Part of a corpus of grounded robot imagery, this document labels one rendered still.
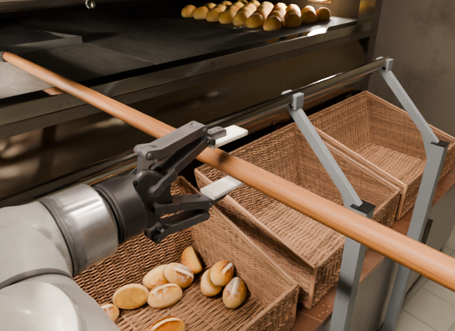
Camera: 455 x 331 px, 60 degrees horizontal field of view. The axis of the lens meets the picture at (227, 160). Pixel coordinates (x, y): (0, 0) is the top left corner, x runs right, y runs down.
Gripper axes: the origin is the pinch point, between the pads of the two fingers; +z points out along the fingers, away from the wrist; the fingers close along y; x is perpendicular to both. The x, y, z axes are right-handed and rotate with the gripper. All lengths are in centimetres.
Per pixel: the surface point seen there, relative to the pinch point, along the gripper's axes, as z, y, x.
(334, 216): -1.2, -0.2, 18.8
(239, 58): 58, 4, -54
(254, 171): -0.6, -0.8, 6.0
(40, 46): 13, 0, -101
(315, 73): 105, 18, -54
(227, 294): 19, 56, -20
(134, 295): 1, 56, -37
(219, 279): 19, 53, -23
